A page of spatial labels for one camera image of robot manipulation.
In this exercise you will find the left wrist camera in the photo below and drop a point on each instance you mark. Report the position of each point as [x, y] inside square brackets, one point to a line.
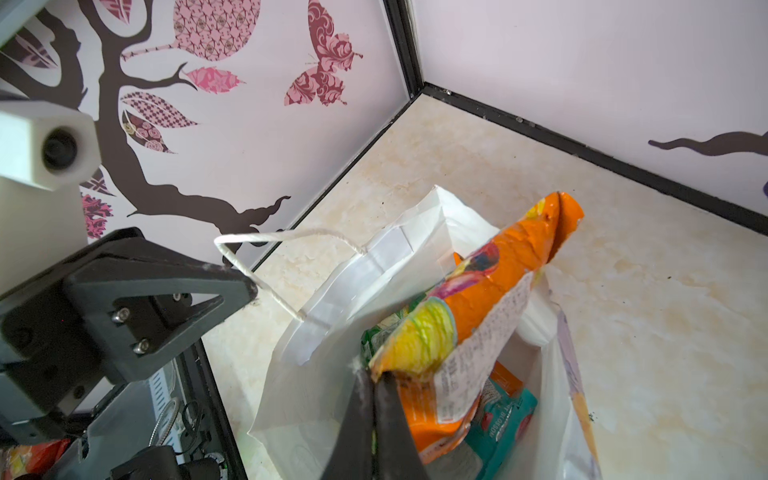
[47, 151]

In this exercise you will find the light green Fox's candy packet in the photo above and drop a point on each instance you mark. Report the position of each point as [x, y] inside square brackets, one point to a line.
[374, 338]

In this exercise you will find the orange red Fox's candy packet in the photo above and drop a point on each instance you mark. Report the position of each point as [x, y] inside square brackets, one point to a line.
[435, 435]

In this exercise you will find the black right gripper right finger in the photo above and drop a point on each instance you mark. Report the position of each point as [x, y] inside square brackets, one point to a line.
[396, 454]

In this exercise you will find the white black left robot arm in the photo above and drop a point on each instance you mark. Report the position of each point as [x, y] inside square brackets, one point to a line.
[122, 440]

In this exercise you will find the floral white paper bag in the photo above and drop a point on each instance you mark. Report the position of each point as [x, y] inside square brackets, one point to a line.
[310, 371]

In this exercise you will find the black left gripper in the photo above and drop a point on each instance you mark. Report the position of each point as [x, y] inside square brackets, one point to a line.
[129, 307]

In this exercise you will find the teal Fox's candy packet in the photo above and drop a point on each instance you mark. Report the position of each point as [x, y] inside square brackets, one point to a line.
[500, 420]

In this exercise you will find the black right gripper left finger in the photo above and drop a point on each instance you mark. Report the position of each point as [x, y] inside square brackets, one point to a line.
[352, 456]

